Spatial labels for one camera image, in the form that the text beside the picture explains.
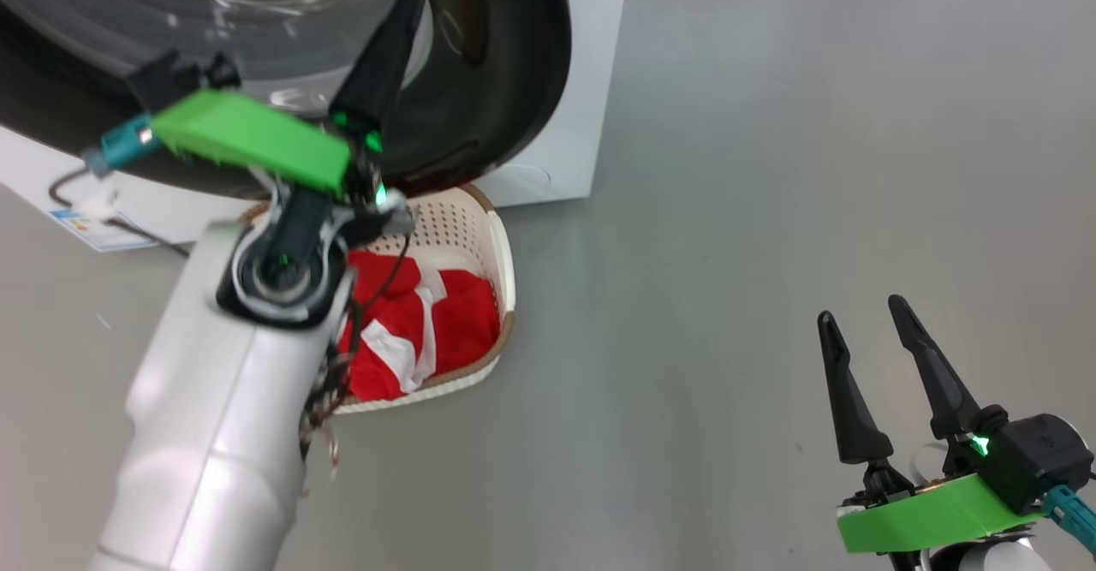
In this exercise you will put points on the red white-collared garment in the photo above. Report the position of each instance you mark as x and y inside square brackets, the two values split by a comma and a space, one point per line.
[471, 323]

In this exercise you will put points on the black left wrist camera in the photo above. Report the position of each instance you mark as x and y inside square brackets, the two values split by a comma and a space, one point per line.
[167, 81]

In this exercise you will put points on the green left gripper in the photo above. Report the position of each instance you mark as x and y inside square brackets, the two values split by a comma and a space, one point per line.
[257, 139]

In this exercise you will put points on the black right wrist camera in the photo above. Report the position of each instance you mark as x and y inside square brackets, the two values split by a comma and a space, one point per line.
[1036, 455]

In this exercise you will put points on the white front-load washing machine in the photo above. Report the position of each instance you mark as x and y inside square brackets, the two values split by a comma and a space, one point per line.
[582, 83]

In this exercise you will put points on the cream perforated laundry basket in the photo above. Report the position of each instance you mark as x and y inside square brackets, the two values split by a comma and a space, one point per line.
[454, 228]

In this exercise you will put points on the black glass washing machine door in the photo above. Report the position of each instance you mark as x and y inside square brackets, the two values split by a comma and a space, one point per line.
[505, 66]

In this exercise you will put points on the red white-striped garment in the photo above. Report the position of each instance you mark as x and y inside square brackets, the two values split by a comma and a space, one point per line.
[385, 306]

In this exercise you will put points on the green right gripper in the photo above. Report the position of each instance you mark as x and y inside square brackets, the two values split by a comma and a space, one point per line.
[933, 520]

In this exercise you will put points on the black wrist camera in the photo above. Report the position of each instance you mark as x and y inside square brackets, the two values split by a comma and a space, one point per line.
[167, 81]
[1036, 455]

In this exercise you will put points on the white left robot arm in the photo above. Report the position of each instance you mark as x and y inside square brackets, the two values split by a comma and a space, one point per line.
[197, 425]

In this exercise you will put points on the round white filter access cover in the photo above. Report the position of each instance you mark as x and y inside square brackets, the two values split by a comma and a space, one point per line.
[527, 184]

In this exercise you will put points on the blue energy label sticker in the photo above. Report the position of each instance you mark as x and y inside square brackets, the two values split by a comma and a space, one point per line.
[94, 233]

